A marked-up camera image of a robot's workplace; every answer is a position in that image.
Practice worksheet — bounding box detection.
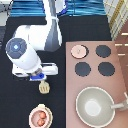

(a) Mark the pink toy stove board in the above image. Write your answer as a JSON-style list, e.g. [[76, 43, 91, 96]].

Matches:
[[66, 41, 128, 128]]

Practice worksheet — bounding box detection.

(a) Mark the black burner back right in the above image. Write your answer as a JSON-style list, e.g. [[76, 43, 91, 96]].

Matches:
[[96, 45, 111, 58]]

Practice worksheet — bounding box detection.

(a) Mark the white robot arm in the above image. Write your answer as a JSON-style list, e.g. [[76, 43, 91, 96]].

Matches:
[[5, 0, 66, 81]]

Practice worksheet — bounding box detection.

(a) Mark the black burner front left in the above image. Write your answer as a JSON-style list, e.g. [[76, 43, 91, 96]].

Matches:
[[75, 62, 91, 77]]

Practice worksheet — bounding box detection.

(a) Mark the pink pot lid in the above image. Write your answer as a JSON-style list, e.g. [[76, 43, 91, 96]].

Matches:
[[70, 44, 88, 59]]

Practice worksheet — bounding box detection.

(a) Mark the pink toy pot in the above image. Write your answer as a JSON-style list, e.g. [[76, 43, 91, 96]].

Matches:
[[28, 103, 52, 128]]

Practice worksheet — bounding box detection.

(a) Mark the cream slotted spatula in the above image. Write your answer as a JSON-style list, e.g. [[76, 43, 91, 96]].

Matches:
[[39, 81, 50, 94]]

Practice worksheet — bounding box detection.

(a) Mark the white gripper blue trim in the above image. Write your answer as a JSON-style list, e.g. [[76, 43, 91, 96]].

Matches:
[[12, 63, 57, 81]]

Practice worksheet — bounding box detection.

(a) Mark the black burner front right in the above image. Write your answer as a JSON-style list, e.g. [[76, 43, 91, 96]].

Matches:
[[98, 62, 115, 76]]

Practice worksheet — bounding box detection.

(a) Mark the cream round plate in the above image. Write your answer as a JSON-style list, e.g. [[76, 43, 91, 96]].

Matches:
[[28, 105, 54, 128]]

